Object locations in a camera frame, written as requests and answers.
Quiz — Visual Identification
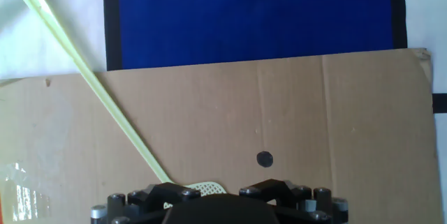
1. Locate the colour-block checked tablecloth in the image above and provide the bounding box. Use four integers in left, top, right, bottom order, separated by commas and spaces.
0, 0, 447, 224

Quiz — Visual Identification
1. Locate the brown cardboard sheet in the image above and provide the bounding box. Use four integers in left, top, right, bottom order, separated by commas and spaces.
0, 47, 445, 224

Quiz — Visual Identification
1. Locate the black round dot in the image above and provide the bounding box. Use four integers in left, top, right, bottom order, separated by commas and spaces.
256, 151, 274, 168

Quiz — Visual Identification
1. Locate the light green plastic flyswatter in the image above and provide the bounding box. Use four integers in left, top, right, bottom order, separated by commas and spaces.
1, 0, 228, 210

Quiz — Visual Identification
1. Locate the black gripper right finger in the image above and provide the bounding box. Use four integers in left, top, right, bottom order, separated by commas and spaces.
238, 178, 351, 224

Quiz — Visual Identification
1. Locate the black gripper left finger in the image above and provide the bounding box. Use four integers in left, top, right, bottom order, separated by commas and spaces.
89, 181, 203, 224

